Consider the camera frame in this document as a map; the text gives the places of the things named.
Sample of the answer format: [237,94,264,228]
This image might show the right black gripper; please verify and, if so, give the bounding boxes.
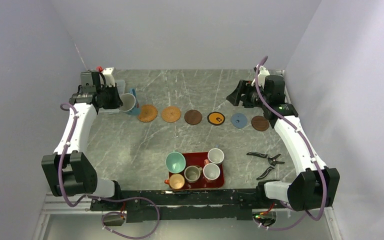
[226,80,269,109]

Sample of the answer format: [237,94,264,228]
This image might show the blue felt coaster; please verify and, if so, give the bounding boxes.
[230,113,248,129]

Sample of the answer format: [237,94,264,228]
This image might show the blue white cup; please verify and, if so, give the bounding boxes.
[119,88,141,116]

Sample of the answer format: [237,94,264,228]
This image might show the black orange smiley coaster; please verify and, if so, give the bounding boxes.
[207,111,226,126]

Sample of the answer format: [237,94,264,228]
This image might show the brown wooden coaster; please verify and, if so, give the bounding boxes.
[251,115,270,132]

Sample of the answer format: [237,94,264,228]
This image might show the woven rattan coaster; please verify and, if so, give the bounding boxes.
[161,106,182,123]
[137,104,158,123]

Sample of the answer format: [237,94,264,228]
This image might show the dark wooden coaster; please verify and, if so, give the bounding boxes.
[184,109,203,125]

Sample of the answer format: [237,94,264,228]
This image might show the small white cup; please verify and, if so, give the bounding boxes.
[207,147,225,166]

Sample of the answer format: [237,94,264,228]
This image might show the red white cup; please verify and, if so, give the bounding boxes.
[202,159,221,183]

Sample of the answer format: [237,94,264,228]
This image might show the teal green cup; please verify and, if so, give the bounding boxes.
[165,151,186,174]

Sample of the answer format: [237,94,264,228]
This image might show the orange cup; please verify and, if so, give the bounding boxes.
[164,173,186,191]

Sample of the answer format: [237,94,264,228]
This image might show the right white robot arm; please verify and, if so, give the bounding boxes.
[226,75,340,212]

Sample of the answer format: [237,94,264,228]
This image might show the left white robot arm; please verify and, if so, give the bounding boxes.
[41,67,124,210]

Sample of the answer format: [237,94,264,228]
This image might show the olive green cup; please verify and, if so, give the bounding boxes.
[184,165,203,184]

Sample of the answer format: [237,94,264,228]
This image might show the clear plastic screw box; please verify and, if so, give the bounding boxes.
[99,80,126,114]

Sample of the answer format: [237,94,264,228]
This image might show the red serving tray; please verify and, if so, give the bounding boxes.
[167,152,225,191]

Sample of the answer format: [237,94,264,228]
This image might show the black pliers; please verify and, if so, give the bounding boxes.
[246,150,286,181]

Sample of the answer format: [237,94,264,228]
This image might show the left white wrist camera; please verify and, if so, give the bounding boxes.
[95,66,116,87]

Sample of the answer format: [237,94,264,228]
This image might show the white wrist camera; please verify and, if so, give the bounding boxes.
[254,65,270,87]
[95,66,116,87]

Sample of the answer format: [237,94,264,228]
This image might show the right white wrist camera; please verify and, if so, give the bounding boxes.
[254,65,270,87]

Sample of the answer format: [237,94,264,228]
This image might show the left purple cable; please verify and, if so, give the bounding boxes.
[56,102,161,240]

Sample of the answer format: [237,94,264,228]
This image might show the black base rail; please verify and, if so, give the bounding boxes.
[89,181,287,223]

